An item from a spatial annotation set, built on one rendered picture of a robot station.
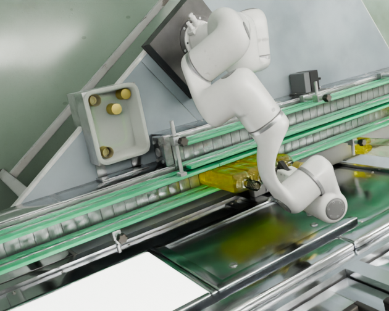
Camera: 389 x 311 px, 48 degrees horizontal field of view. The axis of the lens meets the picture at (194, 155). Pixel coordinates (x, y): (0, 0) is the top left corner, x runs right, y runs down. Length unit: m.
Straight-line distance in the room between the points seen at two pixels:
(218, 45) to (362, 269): 0.59
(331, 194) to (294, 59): 0.94
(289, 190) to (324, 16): 1.17
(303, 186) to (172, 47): 0.69
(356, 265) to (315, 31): 1.12
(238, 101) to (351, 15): 1.29
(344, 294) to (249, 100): 0.46
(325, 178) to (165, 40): 0.72
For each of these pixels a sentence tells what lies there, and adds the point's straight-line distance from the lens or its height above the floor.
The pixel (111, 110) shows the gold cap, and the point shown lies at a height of 0.81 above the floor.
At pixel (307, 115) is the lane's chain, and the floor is 0.88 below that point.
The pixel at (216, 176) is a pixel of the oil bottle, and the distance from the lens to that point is 1.32.
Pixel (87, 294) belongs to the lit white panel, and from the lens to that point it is 1.12.
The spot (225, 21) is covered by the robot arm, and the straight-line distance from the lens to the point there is 0.96.
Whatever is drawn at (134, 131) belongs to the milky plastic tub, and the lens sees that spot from 1.40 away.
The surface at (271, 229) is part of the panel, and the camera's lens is 1.24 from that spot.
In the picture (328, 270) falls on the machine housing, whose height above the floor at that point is 1.41.
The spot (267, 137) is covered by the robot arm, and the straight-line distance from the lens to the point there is 0.91.
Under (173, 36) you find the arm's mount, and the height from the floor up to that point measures 0.81.
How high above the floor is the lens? 2.06
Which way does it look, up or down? 58 degrees down
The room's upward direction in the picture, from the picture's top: 101 degrees clockwise
